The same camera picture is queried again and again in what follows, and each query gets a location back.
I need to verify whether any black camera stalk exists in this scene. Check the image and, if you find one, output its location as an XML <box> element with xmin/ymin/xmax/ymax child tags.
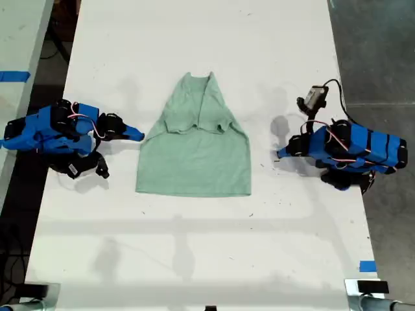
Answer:
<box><xmin>296</xmin><ymin>96</ymin><xmax>325</xmax><ymax>134</ymax></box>
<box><xmin>91</xmin><ymin>152</ymin><xmax>110</xmax><ymax>179</ymax></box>

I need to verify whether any long blue tape strip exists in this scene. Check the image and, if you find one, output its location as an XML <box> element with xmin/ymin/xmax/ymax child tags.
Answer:
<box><xmin>0</xmin><ymin>71</ymin><xmax>32</xmax><ymax>83</ymax></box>

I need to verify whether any metal table bracket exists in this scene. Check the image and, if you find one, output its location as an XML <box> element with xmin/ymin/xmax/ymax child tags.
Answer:
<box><xmin>344</xmin><ymin>278</ymin><xmax>395</xmax><ymax>311</ymax></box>
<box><xmin>24</xmin><ymin>282</ymin><xmax>62</xmax><ymax>311</ymax></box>

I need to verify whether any small black box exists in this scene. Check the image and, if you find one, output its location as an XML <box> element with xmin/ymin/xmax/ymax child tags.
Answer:
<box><xmin>357</xmin><ymin>280</ymin><xmax>390</xmax><ymax>295</ymax></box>
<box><xmin>18</xmin><ymin>283</ymin><xmax>49</xmax><ymax>299</ymax></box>

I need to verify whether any black camera cable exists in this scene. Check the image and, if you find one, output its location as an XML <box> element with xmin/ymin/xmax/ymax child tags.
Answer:
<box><xmin>323</xmin><ymin>78</ymin><xmax>358</xmax><ymax>126</ymax></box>

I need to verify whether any black camera box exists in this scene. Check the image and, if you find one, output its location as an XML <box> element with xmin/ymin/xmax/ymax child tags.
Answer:
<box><xmin>303</xmin><ymin>85</ymin><xmax>329</xmax><ymax>109</ymax></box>
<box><xmin>61</xmin><ymin>157</ymin><xmax>95</xmax><ymax>180</ymax></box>

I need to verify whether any pale side table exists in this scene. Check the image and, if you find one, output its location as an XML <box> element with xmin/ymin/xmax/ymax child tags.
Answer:
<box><xmin>0</xmin><ymin>0</ymin><xmax>55</xmax><ymax>208</ymax></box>

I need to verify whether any black floor cable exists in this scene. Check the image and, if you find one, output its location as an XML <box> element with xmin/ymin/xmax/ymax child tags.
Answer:
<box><xmin>39</xmin><ymin>37</ymin><xmax>71</xmax><ymax>63</ymax></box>

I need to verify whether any pale green T-shirt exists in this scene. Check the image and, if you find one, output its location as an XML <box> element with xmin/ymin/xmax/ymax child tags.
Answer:
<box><xmin>134</xmin><ymin>71</ymin><xmax>252</xmax><ymax>198</ymax></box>

